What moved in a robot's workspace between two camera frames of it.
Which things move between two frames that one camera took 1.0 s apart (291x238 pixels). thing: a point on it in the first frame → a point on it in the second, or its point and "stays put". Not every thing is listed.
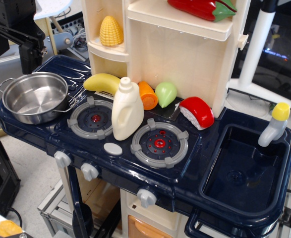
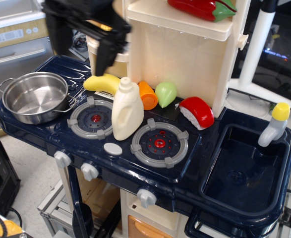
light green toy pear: (166, 93) stays put
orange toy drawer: (139, 228) stays put
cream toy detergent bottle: (127, 113) stays put
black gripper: (14, 20) → (92, 17)
